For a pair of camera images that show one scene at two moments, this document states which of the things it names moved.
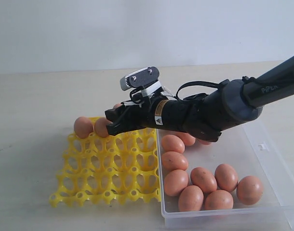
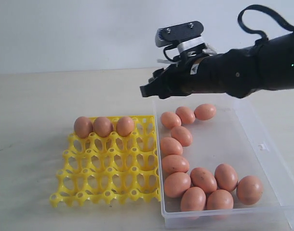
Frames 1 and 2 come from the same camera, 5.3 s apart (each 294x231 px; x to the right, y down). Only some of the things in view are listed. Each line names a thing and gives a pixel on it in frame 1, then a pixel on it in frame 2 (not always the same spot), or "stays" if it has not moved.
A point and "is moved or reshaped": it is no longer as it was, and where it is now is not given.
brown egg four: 249,189 stays
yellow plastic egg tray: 112,169 stays
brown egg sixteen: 219,199 stays
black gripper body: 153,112 to 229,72
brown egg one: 83,127 stays
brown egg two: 100,126 stays
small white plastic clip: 264,147 stays
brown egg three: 117,105 is moved or reshaped
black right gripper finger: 126,118 to 166,83
